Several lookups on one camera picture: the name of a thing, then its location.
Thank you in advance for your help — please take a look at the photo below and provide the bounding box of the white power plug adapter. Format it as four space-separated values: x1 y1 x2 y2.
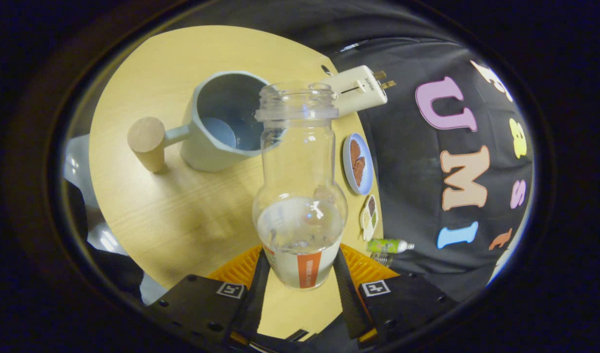
319 65 397 118

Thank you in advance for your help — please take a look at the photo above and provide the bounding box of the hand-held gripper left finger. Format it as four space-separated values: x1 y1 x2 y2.
146 245 272 350

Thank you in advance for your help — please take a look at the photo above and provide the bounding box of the green tube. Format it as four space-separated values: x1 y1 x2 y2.
366 238 415 254

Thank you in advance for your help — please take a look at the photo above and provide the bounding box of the wooden table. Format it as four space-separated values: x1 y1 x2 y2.
88 25 385 340

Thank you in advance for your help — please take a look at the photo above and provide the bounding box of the small white patterned dish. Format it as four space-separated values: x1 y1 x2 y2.
359 194 379 242

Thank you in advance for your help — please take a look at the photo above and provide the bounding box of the clear glass juice bottle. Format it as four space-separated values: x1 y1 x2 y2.
252 82 349 289

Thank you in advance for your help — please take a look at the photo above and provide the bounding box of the grey cup with wooden handle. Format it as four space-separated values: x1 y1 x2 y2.
127 71 287 174

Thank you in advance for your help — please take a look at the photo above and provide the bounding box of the blue round coaster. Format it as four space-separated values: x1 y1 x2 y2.
342 133 375 196

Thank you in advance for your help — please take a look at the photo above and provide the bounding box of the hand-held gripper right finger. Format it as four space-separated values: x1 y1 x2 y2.
332 243 458 345

